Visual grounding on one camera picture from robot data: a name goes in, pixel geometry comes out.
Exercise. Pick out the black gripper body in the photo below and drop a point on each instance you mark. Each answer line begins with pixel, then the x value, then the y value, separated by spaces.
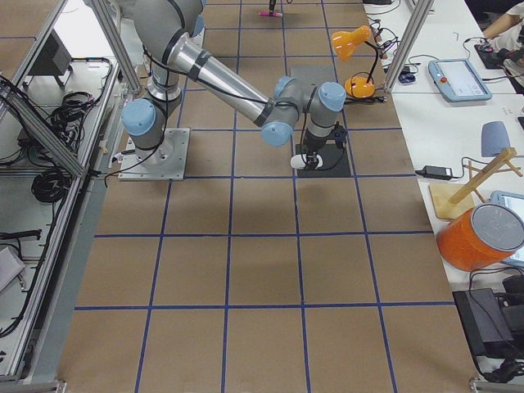
pixel 314 144

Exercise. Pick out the white computer mouse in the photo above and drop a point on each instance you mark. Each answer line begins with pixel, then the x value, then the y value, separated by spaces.
pixel 306 161

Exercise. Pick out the pink marker pen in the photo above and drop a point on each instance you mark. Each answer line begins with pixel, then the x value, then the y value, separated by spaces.
pixel 270 14

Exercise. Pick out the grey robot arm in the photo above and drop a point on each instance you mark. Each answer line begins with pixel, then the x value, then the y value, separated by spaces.
pixel 165 29

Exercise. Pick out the black mousepad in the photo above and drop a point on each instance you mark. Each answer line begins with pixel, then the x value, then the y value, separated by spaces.
pixel 335 164

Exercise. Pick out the black power adapter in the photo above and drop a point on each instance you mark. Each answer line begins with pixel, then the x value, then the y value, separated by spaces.
pixel 437 172

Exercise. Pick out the wooden stand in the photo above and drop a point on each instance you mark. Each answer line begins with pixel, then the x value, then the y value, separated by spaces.
pixel 451 200

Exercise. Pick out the blue teach pendant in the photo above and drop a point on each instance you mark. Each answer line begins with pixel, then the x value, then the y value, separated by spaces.
pixel 458 81

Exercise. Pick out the orange cylindrical container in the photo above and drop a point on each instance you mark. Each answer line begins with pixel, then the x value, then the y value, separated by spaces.
pixel 484 235

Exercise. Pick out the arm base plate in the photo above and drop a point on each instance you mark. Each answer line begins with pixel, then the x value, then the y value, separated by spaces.
pixel 167 163

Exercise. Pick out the aluminium frame post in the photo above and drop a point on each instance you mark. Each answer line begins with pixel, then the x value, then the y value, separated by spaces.
pixel 413 28

